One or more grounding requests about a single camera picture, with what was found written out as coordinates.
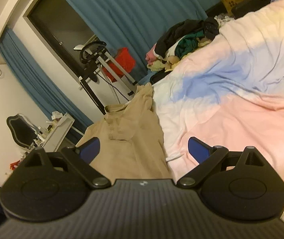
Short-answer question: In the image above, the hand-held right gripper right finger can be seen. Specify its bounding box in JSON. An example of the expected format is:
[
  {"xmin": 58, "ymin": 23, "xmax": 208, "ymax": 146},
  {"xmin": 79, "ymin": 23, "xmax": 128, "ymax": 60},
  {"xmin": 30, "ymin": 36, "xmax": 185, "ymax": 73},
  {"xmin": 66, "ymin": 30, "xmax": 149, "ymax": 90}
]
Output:
[{"xmin": 176, "ymin": 137, "xmax": 266, "ymax": 189}]

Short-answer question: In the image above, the pink garment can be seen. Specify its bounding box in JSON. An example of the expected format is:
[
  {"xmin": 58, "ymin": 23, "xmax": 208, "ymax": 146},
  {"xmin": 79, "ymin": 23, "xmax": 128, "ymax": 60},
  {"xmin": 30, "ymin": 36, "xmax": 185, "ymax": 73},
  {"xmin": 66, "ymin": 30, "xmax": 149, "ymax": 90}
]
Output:
[{"xmin": 145, "ymin": 47, "xmax": 161, "ymax": 66}]

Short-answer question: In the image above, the white vanity desk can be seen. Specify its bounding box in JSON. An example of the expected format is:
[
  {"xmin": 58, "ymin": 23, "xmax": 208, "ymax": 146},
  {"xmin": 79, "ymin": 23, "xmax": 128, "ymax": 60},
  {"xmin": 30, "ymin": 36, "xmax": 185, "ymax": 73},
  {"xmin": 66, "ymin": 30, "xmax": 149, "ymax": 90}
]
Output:
[{"xmin": 30, "ymin": 113, "xmax": 75, "ymax": 152}]

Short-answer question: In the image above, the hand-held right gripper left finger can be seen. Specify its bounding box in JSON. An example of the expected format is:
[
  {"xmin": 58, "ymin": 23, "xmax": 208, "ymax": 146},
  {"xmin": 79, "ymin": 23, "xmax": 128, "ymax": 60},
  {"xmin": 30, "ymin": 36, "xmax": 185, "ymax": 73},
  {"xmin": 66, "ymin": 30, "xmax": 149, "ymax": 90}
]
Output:
[{"xmin": 24, "ymin": 137, "xmax": 112, "ymax": 189}]

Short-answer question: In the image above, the pastel tie-dye blanket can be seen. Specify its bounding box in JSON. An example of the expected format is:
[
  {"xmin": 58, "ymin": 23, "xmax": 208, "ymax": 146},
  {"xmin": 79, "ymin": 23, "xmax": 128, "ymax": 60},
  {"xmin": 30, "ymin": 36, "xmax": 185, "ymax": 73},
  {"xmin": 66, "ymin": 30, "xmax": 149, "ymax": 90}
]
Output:
[{"xmin": 152, "ymin": 0, "xmax": 284, "ymax": 232}]

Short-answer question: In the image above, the dark window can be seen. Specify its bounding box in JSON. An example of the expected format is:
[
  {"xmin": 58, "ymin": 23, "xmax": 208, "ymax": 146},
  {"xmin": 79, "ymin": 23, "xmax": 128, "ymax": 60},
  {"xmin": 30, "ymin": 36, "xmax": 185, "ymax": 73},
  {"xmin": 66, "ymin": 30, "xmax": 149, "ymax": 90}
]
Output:
[{"xmin": 27, "ymin": 0, "xmax": 100, "ymax": 80}]

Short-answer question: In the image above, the red bag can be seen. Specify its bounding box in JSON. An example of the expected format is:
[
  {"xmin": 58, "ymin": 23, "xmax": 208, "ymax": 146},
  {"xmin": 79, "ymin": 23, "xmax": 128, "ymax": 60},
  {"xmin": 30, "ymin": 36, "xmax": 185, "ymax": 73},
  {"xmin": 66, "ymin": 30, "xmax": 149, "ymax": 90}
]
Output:
[{"xmin": 113, "ymin": 47, "xmax": 135, "ymax": 74}]

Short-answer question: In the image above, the pale yellow towel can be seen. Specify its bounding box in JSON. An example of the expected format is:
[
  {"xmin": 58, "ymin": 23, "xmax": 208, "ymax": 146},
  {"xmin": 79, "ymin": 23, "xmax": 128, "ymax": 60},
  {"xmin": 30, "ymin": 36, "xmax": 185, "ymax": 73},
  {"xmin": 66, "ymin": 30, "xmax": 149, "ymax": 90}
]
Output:
[{"xmin": 148, "ymin": 61, "xmax": 170, "ymax": 72}]

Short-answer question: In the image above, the green garment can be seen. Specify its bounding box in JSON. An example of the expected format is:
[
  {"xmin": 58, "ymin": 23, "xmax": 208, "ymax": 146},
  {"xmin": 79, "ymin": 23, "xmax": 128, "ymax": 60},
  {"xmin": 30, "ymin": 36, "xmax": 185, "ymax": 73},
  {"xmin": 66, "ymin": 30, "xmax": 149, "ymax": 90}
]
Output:
[{"xmin": 175, "ymin": 36, "xmax": 198, "ymax": 58}]

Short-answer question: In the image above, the black sofa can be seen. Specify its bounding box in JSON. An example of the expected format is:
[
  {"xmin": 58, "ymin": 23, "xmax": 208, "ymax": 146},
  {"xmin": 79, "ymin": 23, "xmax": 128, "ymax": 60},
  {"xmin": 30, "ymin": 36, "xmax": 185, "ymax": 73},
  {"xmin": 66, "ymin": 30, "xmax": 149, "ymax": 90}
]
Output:
[{"xmin": 205, "ymin": 0, "xmax": 274, "ymax": 20}]

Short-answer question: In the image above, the black upright panel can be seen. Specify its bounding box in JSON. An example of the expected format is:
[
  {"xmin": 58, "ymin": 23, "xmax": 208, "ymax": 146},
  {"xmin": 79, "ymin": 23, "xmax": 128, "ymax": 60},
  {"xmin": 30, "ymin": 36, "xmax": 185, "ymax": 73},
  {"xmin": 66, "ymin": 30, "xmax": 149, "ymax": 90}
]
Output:
[{"xmin": 79, "ymin": 76, "xmax": 107, "ymax": 115}]

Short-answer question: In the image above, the black garment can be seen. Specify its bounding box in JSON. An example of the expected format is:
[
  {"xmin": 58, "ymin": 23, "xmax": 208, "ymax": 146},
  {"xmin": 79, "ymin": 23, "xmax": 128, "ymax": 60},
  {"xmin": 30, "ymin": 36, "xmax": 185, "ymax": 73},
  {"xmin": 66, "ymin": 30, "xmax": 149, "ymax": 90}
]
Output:
[{"xmin": 155, "ymin": 17, "xmax": 220, "ymax": 55}]

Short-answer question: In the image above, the wide blue curtain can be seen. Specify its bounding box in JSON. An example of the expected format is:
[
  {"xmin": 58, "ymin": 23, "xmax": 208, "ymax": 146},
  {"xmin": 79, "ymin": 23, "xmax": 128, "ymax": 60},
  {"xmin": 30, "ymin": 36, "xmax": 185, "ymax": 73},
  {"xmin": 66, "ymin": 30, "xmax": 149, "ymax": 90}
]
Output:
[{"xmin": 49, "ymin": 0, "xmax": 208, "ymax": 85}]

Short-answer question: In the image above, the narrow blue curtain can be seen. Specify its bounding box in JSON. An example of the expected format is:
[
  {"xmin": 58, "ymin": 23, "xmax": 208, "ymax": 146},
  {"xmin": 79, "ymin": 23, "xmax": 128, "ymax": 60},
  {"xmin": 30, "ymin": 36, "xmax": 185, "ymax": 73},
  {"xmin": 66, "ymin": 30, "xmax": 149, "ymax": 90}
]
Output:
[{"xmin": 0, "ymin": 27, "xmax": 94, "ymax": 135}]

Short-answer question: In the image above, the wavy framed mirror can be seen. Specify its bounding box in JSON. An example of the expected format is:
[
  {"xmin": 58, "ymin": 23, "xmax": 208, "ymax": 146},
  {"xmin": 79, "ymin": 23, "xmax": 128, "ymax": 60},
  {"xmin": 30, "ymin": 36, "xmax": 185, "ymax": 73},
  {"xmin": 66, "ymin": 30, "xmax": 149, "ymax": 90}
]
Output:
[{"xmin": 6, "ymin": 113, "xmax": 38, "ymax": 151}]

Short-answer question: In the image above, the beige printed t-shirt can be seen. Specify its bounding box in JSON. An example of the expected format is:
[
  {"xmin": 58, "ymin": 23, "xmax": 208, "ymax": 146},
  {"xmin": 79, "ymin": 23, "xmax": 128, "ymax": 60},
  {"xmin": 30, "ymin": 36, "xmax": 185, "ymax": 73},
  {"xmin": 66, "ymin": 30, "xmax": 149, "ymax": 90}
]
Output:
[{"xmin": 76, "ymin": 85, "xmax": 173, "ymax": 180}]

